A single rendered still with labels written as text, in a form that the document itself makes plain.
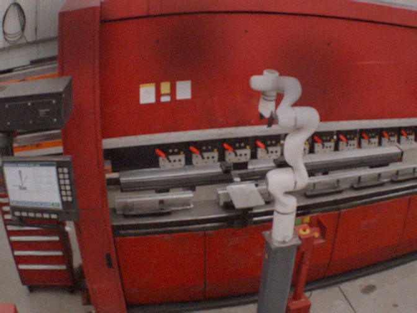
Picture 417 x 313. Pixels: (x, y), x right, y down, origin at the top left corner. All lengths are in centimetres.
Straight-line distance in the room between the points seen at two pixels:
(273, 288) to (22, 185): 159
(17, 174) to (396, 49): 265
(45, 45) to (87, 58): 461
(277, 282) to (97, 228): 114
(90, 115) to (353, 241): 217
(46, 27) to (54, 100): 493
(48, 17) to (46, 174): 490
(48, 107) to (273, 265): 153
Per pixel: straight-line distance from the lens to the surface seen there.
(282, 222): 291
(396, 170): 406
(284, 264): 306
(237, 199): 338
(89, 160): 307
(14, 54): 753
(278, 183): 277
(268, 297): 321
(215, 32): 313
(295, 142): 265
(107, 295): 364
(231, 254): 366
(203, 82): 320
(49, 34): 742
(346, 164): 409
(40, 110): 254
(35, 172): 267
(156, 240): 349
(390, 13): 357
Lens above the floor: 268
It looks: 26 degrees down
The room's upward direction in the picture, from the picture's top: straight up
